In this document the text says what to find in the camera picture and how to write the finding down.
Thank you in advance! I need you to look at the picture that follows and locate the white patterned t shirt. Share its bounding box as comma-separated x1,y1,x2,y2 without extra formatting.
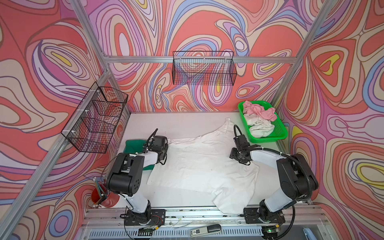
244,114,275,138

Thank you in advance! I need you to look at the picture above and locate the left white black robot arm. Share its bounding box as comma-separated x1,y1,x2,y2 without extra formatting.
106,129,169,227

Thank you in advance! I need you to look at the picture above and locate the left black wire basket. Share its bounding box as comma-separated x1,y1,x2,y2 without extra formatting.
61,83,128,154

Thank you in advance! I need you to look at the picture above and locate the folded green t shirt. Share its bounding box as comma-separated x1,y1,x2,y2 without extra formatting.
123,140,158,171

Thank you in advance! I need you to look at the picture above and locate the grey black handheld device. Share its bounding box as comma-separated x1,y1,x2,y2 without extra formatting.
190,224,222,238

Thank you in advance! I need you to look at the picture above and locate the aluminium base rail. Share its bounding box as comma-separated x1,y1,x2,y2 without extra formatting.
82,205,329,228

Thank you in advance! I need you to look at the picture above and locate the green plastic basket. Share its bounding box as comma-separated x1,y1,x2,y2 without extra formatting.
238,101,288,144

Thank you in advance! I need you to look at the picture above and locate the black wire basket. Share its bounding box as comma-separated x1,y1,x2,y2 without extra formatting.
172,51,237,86
61,83,128,154

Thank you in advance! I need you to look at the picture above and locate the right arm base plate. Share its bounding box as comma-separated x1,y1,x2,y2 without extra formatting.
242,207,286,225

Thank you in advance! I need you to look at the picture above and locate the back black wire basket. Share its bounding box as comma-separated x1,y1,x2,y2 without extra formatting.
172,51,237,86

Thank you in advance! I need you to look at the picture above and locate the red pen cup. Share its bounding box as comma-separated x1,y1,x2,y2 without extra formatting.
91,177,120,209

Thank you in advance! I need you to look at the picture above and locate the pink t shirt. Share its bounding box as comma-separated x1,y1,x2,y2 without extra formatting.
243,101,277,122

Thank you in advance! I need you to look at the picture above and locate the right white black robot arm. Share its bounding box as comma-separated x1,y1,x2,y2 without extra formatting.
230,125,319,223

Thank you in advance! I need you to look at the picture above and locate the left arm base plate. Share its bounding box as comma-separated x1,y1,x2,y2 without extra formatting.
120,209,166,227

